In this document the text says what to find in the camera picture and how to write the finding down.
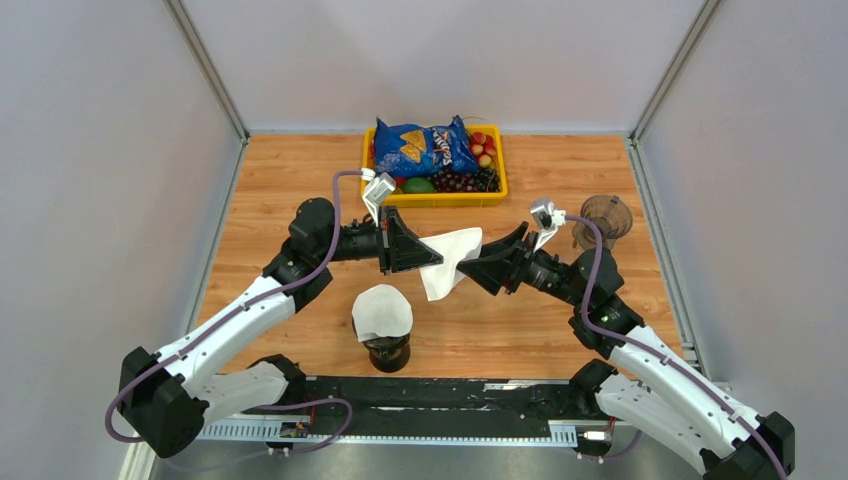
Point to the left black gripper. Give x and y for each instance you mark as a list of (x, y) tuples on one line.
[(398, 248)]

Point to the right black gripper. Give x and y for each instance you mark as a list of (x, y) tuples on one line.
[(505, 272)]

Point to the white paper coffee filter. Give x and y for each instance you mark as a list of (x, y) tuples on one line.
[(381, 312)]

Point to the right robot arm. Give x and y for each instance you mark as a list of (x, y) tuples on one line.
[(638, 378)]

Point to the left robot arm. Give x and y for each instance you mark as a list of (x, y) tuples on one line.
[(170, 395)]

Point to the dark coffee dripper on stand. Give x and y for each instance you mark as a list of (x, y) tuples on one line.
[(388, 353)]

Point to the yellow plastic tray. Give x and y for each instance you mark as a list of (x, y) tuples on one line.
[(469, 199)]

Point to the dark green avocado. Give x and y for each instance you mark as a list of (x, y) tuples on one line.
[(418, 185)]

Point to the dark purple grapes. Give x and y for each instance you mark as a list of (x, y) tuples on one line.
[(485, 180)]

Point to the blue chips bag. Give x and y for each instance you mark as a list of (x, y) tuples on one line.
[(410, 150)]

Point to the red peaches bunch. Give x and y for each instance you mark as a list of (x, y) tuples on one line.
[(483, 148)]

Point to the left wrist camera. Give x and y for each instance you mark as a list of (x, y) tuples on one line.
[(377, 189)]

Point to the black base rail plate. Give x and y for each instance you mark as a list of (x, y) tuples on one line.
[(441, 407)]

